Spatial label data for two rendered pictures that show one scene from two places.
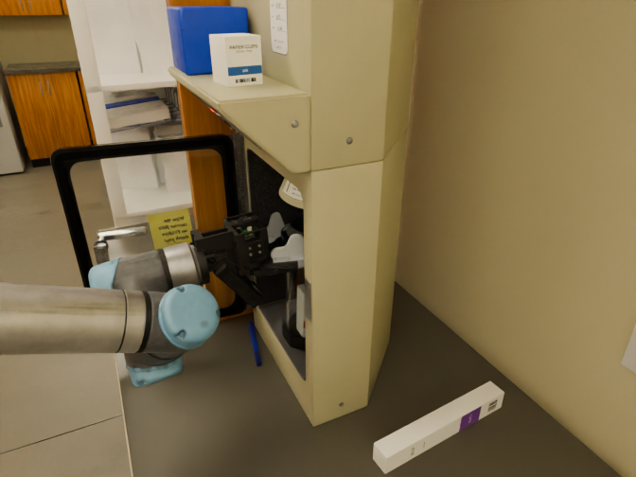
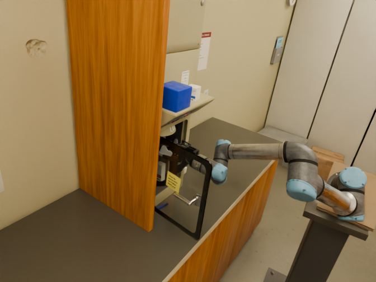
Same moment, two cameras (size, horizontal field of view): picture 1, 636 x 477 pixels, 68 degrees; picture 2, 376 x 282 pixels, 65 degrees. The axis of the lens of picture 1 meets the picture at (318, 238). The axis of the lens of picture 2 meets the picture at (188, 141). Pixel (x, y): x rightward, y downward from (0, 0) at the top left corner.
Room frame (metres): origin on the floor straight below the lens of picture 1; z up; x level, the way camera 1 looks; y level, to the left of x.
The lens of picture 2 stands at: (1.35, 1.16, 1.95)
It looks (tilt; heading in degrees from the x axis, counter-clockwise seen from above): 27 degrees down; 237
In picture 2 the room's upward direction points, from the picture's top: 7 degrees clockwise
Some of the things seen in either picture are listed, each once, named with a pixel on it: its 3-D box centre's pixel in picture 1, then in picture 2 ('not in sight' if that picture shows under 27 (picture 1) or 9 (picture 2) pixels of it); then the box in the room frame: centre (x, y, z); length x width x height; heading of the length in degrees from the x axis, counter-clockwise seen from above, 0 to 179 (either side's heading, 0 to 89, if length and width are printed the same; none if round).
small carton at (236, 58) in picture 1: (236, 59); (193, 92); (0.66, 0.11, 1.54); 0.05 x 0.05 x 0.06; 34
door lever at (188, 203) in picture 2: not in sight; (185, 197); (0.82, 0.38, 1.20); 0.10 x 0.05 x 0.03; 110
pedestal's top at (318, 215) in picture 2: not in sight; (335, 208); (-0.15, 0.51, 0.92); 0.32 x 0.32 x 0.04; 31
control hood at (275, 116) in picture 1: (230, 113); (184, 112); (0.71, 0.13, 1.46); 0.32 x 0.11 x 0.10; 26
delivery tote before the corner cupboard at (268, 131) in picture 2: not in sight; (279, 146); (-1.68, -1.15, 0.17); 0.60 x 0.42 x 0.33; 114
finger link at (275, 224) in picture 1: (277, 227); not in sight; (0.77, 0.07, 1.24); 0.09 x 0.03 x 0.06; 140
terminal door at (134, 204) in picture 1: (162, 242); (177, 188); (0.81, 0.30, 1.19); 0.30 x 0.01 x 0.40; 110
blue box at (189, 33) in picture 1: (208, 39); (174, 95); (0.79, 0.17, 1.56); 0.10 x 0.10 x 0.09; 26
